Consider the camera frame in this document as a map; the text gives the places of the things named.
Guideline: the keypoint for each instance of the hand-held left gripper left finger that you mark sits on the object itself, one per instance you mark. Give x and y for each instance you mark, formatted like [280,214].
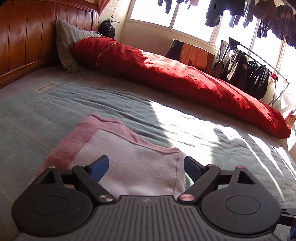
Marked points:
[99,166]

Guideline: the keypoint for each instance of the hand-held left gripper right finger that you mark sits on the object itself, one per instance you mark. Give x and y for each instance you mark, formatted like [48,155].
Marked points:
[193,166]

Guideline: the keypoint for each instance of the pink and white sweater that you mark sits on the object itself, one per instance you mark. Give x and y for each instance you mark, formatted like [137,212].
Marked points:
[115,162]

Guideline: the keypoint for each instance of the clothes hanging at window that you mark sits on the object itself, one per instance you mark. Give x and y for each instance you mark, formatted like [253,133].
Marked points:
[192,25]

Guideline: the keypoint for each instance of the red quilt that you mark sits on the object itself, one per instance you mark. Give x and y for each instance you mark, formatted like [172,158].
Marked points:
[173,76]

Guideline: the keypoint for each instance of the maroon garment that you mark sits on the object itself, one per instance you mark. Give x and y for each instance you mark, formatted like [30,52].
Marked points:
[217,69]

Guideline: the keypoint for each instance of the black jacket with round patch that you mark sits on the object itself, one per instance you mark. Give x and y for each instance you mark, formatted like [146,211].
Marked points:
[235,67]

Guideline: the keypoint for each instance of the orange garment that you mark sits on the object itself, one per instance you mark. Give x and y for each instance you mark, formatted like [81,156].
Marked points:
[194,55]

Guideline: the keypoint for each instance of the small red hanging item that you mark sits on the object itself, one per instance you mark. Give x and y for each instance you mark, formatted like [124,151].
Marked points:
[274,76]

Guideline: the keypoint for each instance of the metal drying rack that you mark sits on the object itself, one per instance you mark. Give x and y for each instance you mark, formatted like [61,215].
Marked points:
[276,71]

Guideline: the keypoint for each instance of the grey pillow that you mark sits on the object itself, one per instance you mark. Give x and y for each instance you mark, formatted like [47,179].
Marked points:
[67,44]

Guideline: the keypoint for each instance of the black bag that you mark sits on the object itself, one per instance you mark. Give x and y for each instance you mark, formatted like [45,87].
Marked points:
[106,27]

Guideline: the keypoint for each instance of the brown wooden headboard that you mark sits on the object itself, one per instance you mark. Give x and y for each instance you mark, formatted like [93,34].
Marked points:
[34,34]

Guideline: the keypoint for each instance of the dark hanging garment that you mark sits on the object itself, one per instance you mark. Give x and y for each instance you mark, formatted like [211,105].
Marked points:
[168,4]
[285,25]
[222,11]

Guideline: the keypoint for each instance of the brown hanging garment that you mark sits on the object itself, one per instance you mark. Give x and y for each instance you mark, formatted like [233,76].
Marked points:
[263,14]

